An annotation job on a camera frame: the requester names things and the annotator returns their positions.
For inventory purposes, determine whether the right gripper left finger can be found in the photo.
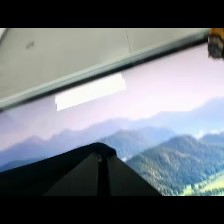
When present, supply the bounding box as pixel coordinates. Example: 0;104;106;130
44;152;101;197

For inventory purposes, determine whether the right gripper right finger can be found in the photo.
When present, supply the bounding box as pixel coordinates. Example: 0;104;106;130
106;153;163;197

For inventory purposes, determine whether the black garment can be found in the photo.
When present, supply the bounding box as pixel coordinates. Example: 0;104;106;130
0;142;118;197

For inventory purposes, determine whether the heap of clothes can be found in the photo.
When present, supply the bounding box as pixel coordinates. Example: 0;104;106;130
207;28;224;60

